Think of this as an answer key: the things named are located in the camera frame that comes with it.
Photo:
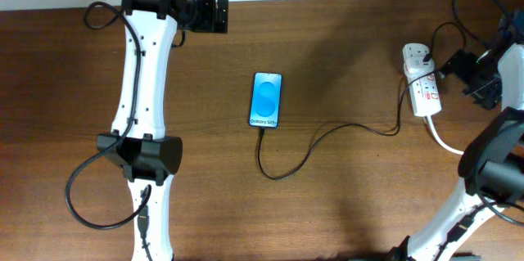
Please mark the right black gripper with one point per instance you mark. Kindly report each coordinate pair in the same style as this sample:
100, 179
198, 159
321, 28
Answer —
478, 85

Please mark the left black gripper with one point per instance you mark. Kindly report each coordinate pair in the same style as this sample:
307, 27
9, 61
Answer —
208, 24

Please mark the blue Galaxy smartphone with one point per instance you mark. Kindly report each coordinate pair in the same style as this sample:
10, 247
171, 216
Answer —
265, 100

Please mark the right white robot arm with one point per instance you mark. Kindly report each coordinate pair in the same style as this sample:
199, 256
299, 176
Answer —
490, 169

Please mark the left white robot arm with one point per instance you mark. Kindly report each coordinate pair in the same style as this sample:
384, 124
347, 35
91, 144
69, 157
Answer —
137, 142

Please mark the white USB charger plug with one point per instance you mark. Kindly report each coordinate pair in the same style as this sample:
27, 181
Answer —
416, 66

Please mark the white power strip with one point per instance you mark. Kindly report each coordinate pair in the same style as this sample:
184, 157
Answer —
423, 89

